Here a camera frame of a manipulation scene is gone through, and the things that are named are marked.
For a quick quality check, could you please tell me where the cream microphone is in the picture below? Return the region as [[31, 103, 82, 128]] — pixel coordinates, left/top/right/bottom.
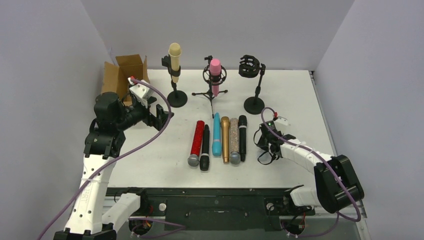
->
[[168, 42, 182, 83]]

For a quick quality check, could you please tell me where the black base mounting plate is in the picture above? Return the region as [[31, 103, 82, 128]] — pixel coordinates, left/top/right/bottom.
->
[[105, 187, 316, 233]]

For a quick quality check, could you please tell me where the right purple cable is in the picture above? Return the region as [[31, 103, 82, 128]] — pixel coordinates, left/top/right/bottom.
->
[[260, 106, 363, 239]]

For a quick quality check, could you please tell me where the brown cardboard box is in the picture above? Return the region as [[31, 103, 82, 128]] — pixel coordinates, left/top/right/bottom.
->
[[101, 54, 150, 106]]

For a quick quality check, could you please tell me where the silver glitter microphone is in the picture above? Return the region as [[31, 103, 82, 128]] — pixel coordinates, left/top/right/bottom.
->
[[229, 118, 241, 165]]

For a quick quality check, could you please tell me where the slim black microphone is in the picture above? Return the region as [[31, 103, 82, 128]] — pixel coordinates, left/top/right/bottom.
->
[[238, 115, 248, 162]]

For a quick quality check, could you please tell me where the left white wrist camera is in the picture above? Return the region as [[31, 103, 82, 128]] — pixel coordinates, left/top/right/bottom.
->
[[128, 76, 157, 108]]

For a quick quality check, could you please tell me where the red glitter microphone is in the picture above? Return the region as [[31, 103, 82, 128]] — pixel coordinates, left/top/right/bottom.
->
[[187, 120, 205, 167]]

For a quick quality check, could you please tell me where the shock mount stand round base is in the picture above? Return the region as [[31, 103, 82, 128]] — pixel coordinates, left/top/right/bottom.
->
[[238, 54, 267, 116]]

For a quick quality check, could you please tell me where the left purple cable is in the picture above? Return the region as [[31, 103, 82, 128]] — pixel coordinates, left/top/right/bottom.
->
[[36, 76, 186, 240]]

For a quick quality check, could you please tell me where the blue microphone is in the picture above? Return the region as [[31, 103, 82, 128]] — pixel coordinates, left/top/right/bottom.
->
[[212, 112, 222, 157]]

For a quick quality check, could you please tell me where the tripod shock mount stand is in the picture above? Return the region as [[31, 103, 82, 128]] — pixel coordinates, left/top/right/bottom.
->
[[191, 55, 228, 118]]

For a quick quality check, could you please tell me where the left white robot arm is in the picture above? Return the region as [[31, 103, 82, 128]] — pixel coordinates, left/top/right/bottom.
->
[[53, 92, 174, 240]]

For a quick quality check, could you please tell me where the clip mic stand round base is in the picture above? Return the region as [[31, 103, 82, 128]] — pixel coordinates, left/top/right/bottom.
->
[[161, 55, 188, 108]]

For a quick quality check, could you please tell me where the purple cable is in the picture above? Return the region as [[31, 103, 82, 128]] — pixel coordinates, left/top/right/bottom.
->
[[36, 76, 186, 240], [260, 106, 363, 239]]

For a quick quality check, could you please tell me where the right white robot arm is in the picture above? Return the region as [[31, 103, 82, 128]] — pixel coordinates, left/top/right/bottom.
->
[[256, 121, 365, 214]]

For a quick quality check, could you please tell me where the pink microphone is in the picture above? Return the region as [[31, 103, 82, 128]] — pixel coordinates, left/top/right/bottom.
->
[[209, 58, 222, 97]]

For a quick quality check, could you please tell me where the gold microphone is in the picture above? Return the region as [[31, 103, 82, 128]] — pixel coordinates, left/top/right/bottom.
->
[[220, 116, 230, 164]]

